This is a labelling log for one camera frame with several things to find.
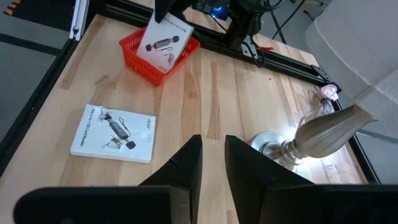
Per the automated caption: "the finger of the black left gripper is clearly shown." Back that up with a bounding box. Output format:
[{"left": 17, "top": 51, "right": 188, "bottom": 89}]
[{"left": 154, "top": 0, "right": 187, "bottom": 24}]

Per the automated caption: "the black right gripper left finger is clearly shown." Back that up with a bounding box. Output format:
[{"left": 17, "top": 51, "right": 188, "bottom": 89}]
[{"left": 13, "top": 134, "right": 204, "bottom": 224}]

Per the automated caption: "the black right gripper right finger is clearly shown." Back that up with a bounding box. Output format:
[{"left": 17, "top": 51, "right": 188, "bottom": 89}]
[{"left": 224, "top": 134, "right": 398, "bottom": 224}]

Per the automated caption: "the white card reader box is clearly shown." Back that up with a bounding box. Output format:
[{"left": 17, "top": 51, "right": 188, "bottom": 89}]
[
  {"left": 69, "top": 103, "right": 157, "bottom": 165},
  {"left": 136, "top": 11, "right": 195, "bottom": 74}
]

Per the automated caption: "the blue glowing object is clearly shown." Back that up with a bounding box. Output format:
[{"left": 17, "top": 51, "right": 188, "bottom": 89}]
[{"left": 209, "top": 4, "right": 231, "bottom": 21}]

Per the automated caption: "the red plastic mesh basket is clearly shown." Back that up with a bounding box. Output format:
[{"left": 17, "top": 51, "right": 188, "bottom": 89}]
[{"left": 118, "top": 26, "right": 201, "bottom": 88}]

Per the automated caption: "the silver lamp with white shade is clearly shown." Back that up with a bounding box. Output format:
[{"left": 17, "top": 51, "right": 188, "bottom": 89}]
[{"left": 249, "top": 0, "right": 398, "bottom": 166}]

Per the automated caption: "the silver aluminium extrusion post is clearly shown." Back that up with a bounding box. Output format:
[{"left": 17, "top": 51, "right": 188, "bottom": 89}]
[{"left": 68, "top": 0, "right": 91, "bottom": 42}]

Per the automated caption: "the silver mounting bracket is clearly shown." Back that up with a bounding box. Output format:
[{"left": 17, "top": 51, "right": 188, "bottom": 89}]
[{"left": 240, "top": 41, "right": 259, "bottom": 59}]

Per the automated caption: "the bagged white lamp cord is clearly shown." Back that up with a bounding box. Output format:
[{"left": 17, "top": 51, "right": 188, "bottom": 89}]
[{"left": 297, "top": 83, "right": 340, "bottom": 132}]

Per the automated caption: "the black floor cable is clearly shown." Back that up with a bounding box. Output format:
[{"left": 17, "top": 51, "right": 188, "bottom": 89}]
[{"left": 269, "top": 0, "right": 315, "bottom": 45}]

